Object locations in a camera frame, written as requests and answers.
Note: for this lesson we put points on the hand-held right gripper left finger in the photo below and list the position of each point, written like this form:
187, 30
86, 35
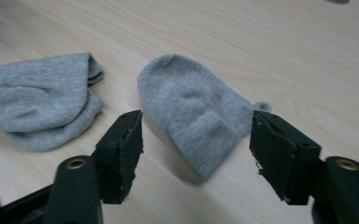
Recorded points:
119, 155

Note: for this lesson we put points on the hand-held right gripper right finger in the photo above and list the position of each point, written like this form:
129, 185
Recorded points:
279, 155

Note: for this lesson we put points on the grey sock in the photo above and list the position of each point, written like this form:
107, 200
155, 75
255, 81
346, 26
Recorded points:
40, 99
196, 115

